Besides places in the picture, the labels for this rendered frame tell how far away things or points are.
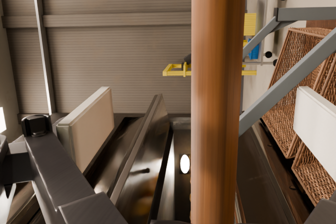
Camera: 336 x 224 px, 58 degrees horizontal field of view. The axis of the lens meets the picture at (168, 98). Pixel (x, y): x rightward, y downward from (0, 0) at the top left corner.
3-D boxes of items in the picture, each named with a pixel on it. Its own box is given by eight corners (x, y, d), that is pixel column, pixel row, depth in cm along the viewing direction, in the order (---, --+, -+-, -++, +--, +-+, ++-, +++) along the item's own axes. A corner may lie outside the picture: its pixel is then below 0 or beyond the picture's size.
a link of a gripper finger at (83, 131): (77, 183, 15) (62, 182, 15) (114, 127, 21) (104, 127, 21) (70, 124, 14) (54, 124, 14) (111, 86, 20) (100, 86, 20)
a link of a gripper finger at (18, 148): (44, 189, 13) (-22, 187, 13) (86, 139, 18) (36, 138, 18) (39, 157, 12) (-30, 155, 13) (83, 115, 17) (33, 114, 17)
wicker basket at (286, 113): (360, 163, 116) (285, 162, 119) (308, 114, 170) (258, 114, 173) (382, 34, 103) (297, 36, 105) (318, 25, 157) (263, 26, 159)
